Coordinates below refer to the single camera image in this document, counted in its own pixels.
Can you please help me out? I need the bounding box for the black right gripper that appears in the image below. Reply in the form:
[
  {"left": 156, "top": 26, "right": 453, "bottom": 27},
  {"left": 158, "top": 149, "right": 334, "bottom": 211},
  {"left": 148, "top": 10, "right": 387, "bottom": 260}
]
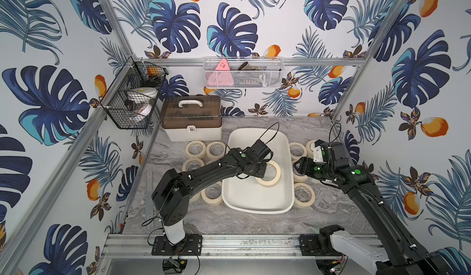
[{"left": 292, "top": 156, "right": 333, "bottom": 181}]

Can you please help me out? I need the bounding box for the cream masking tape roll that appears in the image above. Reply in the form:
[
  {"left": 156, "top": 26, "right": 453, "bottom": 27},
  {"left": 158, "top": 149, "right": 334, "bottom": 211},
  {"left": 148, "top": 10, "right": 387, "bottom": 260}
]
[
  {"left": 306, "top": 139, "right": 316, "bottom": 158},
  {"left": 293, "top": 171, "right": 308, "bottom": 183},
  {"left": 289, "top": 142, "right": 307, "bottom": 161},
  {"left": 201, "top": 182, "right": 223, "bottom": 206},
  {"left": 185, "top": 141, "right": 207, "bottom": 159},
  {"left": 294, "top": 183, "right": 315, "bottom": 209},
  {"left": 182, "top": 158, "right": 205, "bottom": 171},
  {"left": 206, "top": 141, "right": 227, "bottom": 161},
  {"left": 256, "top": 160, "right": 282, "bottom": 187}
]

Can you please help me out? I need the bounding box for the white plastic storage tray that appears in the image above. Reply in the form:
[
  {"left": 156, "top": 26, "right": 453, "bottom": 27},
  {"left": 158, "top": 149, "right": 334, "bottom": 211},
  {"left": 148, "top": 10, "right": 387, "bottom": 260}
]
[{"left": 222, "top": 128, "right": 294, "bottom": 214}]

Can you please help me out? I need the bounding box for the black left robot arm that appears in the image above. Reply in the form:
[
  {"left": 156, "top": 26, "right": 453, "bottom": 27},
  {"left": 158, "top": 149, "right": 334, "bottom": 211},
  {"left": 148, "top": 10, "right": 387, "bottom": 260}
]
[{"left": 152, "top": 139, "right": 274, "bottom": 245}]

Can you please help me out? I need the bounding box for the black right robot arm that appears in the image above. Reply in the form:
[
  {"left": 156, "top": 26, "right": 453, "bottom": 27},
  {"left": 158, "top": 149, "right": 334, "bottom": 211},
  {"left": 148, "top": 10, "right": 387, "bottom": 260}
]
[{"left": 293, "top": 157, "right": 451, "bottom": 275}]

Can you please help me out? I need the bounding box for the brown lidded white toolbox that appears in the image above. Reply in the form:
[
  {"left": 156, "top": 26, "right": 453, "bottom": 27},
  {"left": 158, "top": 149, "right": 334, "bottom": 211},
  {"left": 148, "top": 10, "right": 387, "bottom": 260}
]
[{"left": 161, "top": 95, "right": 223, "bottom": 142}]

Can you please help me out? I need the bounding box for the pink triangle ruler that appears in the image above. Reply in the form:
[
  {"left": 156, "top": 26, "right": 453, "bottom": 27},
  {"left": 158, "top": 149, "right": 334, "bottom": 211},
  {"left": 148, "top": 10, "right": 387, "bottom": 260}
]
[{"left": 206, "top": 58, "right": 234, "bottom": 88}]

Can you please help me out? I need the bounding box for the white round item in basket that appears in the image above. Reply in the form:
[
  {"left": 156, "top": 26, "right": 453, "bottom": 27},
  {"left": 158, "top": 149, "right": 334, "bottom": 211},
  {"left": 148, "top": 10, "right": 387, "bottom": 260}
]
[{"left": 125, "top": 87, "right": 158, "bottom": 119}]

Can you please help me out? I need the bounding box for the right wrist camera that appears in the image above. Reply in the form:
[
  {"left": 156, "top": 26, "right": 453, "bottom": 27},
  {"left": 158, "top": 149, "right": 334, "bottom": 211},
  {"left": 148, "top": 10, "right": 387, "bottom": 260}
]
[{"left": 311, "top": 140, "right": 350, "bottom": 166}]

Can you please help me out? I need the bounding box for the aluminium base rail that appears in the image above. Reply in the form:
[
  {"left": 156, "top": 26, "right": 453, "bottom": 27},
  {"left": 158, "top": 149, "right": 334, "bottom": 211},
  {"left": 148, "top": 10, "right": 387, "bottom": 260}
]
[{"left": 101, "top": 232, "right": 387, "bottom": 260}]

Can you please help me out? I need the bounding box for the white mesh wall basket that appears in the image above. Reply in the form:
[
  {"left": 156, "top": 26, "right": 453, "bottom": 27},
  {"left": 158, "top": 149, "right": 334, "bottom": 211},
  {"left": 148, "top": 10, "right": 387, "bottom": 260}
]
[{"left": 202, "top": 57, "right": 285, "bottom": 89}]

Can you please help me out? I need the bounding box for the black wire wall basket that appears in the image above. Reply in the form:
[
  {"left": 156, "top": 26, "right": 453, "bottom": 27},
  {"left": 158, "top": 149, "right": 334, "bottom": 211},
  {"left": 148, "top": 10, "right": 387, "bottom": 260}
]
[{"left": 100, "top": 57, "right": 169, "bottom": 130}]

